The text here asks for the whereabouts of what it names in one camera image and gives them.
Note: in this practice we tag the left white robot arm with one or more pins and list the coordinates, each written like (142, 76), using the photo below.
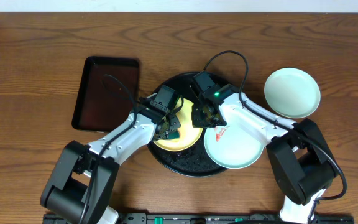
(82, 180)

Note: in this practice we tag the dark rectangular tray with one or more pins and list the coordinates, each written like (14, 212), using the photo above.
(104, 97)

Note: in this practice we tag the light blue plate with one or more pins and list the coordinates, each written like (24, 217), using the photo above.
(231, 147)
(292, 93)

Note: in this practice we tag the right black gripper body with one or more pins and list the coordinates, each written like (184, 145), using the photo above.
(200, 119)

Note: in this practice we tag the yellow plate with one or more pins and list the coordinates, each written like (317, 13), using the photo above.
(188, 135)

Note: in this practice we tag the green yellow sponge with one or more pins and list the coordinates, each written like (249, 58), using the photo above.
(173, 135)

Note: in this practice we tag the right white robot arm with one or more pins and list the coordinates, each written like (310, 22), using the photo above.
(302, 164)

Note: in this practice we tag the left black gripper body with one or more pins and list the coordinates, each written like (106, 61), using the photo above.
(169, 125)

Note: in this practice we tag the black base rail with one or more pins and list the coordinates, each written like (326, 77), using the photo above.
(142, 218)

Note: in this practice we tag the round black serving tray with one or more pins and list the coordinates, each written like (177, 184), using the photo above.
(193, 161)

